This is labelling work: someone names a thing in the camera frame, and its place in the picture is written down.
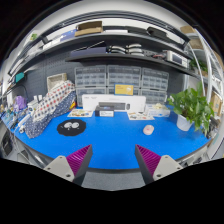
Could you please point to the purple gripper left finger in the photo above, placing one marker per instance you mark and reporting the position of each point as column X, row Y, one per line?
column 73, row 167

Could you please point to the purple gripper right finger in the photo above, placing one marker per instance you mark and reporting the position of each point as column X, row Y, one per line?
column 154, row 167

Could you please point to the round black mouse pad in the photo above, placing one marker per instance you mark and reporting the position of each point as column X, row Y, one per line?
column 71, row 127

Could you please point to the right sticker sheet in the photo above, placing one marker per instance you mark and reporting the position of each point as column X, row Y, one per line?
column 139, row 116

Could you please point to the sticker sheet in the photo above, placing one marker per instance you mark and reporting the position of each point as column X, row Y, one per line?
column 80, row 113
column 139, row 116

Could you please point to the left sticker sheet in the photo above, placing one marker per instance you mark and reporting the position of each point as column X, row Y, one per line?
column 80, row 113

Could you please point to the white tissue box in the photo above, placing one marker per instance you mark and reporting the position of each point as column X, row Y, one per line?
column 157, row 110

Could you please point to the small black white box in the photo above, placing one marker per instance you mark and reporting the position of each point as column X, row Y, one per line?
column 104, row 111

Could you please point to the patterned checkered cloth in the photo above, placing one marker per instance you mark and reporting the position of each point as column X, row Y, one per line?
column 55, row 103

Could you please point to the long white keyboard box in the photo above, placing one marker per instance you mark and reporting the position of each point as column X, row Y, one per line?
column 119, row 102

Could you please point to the potted green plant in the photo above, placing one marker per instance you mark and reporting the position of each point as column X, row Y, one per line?
column 192, row 109

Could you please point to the yellow card box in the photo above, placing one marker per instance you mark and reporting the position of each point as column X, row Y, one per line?
column 123, row 89

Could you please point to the right clear drawer organizer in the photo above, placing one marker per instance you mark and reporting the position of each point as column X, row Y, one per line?
column 154, row 85

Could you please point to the clear drawer organizer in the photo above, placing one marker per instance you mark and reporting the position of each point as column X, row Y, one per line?
column 154, row 85
column 90, row 80
column 117, row 74

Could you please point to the purple object at left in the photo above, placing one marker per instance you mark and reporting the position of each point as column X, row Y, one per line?
column 20, row 103

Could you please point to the left clear drawer organizer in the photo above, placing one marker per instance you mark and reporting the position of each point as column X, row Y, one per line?
column 90, row 80

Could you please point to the white framed box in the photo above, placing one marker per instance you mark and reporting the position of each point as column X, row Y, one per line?
column 53, row 80

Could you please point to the middle clear drawer organizer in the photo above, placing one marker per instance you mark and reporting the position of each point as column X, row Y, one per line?
column 117, row 74

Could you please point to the white instrument on shelf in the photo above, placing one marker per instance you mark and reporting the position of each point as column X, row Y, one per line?
column 176, row 58

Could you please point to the cardboard box on shelf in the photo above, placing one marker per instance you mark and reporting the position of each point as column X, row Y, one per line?
column 89, row 28

